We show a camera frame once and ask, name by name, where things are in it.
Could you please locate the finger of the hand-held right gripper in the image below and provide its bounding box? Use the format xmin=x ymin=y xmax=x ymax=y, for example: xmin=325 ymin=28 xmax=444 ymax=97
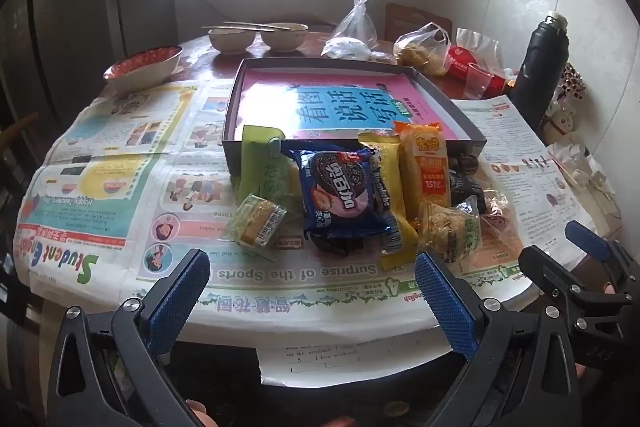
xmin=565 ymin=221 xmax=633 ymax=282
xmin=518 ymin=246 xmax=610 ymax=309

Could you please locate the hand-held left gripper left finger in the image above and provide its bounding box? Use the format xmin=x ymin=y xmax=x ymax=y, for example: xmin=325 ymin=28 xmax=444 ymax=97
xmin=47 ymin=248 xmax=212 ymax=427

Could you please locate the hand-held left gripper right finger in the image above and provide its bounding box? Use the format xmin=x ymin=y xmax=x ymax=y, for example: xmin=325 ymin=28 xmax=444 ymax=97
xmin=414 ymin=249 xmax=583 ymax=427

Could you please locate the dark brown shiny snack packet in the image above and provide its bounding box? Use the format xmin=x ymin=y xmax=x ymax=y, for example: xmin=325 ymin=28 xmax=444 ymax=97
xmin=446 ymin=154 xmax=488 ymax=212

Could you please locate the yellow snack packet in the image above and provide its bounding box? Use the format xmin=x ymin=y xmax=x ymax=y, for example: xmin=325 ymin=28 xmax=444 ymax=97
xmin=357 ymin=129 xmax=421 ymax=270

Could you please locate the orange rice cracker packet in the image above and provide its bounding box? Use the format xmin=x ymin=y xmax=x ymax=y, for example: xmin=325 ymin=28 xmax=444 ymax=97
xmin=392 ymin=121 xmax=453 ymax=212

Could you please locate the blue cookie packet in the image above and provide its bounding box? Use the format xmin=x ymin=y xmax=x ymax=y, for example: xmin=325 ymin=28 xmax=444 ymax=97
xmin=282 ymin=142 xmax=396 ymax=238

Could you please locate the grey cardboard box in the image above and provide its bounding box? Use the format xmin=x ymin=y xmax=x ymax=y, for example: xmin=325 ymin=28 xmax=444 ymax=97
xmin=221 ymin=58 xmax=488 ymax=172

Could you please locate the clear green print snack packet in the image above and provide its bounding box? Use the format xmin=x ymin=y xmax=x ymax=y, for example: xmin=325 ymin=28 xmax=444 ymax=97
xmin=417 ymin=196 xmax=482 ymax=264

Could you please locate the clear candy packet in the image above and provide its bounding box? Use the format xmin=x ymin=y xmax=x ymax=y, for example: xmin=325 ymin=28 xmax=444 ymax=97
xmin=482 ymin=192 xmax=516 ymax=233

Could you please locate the white printed paper sheet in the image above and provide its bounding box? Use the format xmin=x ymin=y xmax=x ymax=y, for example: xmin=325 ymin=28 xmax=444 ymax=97
xmin=256 ymin=339 xmax=467 ymax=389

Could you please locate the small green yellow wrapped cake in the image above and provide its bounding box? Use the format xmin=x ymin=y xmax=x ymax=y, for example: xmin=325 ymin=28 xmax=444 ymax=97
xmin=222 ymin=194 xmax=288 ymax=249

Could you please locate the colourful newspaper with green border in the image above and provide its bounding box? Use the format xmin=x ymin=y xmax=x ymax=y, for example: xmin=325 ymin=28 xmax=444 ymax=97
xmin=15 ymin=79 xmax=551 ymax=343

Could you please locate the white plush toy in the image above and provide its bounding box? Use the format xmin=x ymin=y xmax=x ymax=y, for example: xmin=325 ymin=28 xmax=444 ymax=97
xmin=542 ymin=99 xmax=577 ymax=145

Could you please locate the white newspaper with cartoon figures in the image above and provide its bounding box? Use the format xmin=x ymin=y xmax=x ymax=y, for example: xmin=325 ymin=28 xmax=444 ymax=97
xmin=450 ymin=94 xmax=621 ymax=268

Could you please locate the leopard print item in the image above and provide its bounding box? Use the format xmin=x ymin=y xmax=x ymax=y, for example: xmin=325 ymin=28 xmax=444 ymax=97
xmin=557 ymin=62 xmax=589 ymax=105

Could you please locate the black thermos bottle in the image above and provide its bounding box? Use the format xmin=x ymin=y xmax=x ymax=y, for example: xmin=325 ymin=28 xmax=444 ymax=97
xmin=510 ymin=11 xmax=571 ymax=132

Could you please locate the clear plastic cup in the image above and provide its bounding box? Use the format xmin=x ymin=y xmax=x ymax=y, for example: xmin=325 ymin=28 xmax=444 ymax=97
xmin=462 ymin=63 xmax=493 ymax=100

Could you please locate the red tissue pack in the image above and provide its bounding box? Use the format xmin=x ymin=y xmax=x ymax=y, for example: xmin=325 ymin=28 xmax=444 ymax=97
xmin=446 ymin=28 xmax=512 ymax=96

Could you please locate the pink and blue book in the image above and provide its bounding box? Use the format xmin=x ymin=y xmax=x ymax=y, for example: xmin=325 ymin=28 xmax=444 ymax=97
xmin=237 ymin=69 xmax=473 ymax=142

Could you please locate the red patterned bowl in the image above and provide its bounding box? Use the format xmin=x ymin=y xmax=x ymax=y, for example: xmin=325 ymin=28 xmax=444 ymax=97
xmin=103 ymin=46 xmax=184 ymax=94

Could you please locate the plastic bag of yellow food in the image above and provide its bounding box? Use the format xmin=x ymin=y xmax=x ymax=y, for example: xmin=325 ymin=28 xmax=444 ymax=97
xmin=393 ymin=23 xmax=452 ymax=78

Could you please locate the small white bowl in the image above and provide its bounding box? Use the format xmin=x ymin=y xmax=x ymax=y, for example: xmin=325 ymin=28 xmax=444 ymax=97
xmin=207 ymin=27 xmax=257 ymax=55

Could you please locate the crumpled white plastic bag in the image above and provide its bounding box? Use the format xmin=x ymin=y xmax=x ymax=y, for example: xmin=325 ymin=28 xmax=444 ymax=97
xmin=321 ymin=37 xmax=396 ymax=64

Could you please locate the large white bowl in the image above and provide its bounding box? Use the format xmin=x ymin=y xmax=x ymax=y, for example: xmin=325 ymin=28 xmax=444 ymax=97
xmin=259 ymin=23 xmax=310 ymax=52

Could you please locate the wooden chair with cutout back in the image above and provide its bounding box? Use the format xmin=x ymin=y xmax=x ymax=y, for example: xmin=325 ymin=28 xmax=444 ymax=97
xmin=384 ymin=3 xmax=453 ymax=42

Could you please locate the tall tied clear plastic bag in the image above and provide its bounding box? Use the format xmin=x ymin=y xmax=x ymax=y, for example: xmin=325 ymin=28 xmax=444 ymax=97
xmin=330 ymin=0 xmax=378 ymax=50

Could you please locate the dark steel refrigerator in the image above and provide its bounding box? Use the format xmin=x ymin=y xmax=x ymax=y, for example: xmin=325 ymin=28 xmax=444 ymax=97
xmin=0 ymin=0 xmax=176 ymax=132

